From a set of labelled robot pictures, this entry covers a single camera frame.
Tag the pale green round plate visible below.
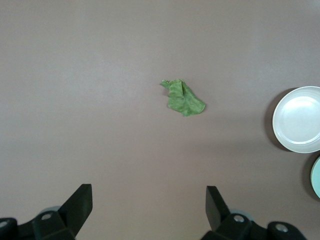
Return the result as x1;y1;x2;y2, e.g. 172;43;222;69
310;155;320;200

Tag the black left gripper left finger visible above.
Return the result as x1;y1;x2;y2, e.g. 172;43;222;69
32;184;93;240

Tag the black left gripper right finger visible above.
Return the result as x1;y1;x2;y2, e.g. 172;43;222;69
201;185;270;240

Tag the white round plate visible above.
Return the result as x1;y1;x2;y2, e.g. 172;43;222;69
272;85;320;154

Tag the green lettuce leaf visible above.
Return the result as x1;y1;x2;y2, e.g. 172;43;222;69
159;78;207;117

